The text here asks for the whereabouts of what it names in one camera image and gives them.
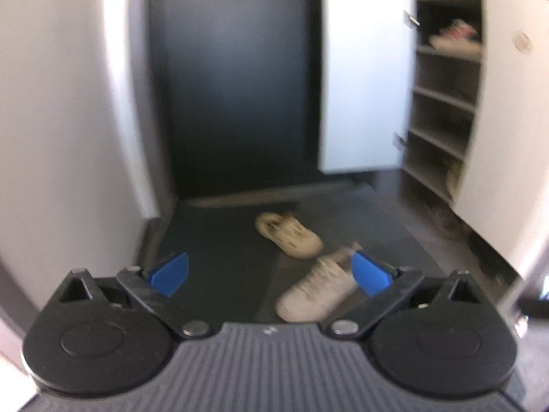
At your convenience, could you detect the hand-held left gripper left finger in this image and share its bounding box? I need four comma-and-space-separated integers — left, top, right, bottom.
58, 251, 213, 337

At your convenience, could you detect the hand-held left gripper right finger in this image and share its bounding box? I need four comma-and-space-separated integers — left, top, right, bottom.
328, 250, 490, 339

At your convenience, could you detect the cream chunky lace-up sneaker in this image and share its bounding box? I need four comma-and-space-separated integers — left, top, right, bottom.
274, 242, 365, 322

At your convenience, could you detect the cream clog with brown strap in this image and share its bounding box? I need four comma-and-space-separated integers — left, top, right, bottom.
255, 211, 324, 259

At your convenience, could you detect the grey ribbed floor mat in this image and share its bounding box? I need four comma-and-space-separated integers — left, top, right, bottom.
257, 184, 447, 322

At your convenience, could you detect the light green slipper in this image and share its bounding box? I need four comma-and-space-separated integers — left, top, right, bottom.
444, 159, 464, 200

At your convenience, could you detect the black entry door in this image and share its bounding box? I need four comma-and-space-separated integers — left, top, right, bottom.
148, 0, 387, 200

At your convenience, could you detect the white cabinet door with sticker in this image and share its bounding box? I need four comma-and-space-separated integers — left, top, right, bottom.
452, 0, 549, 279

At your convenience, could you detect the cream and pink sandal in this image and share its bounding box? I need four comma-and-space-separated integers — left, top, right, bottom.
429, 19, 483, 52

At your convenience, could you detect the round door sticker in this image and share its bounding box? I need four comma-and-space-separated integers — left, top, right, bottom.
512, 32, 533, 55

